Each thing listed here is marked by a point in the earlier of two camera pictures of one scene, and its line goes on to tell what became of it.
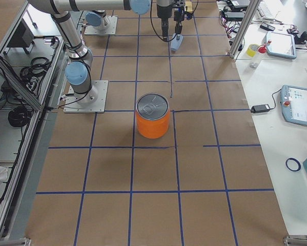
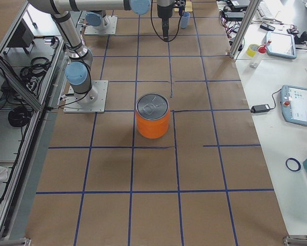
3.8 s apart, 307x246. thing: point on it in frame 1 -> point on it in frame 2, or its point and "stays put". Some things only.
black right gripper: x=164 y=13 stays put
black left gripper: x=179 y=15 -> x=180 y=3
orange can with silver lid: x=152 y=112 stays put
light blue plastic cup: x=175 y=43 -> x=185 y=19
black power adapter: x=260 y=108 stays put
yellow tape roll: x=251 y=50 stays put
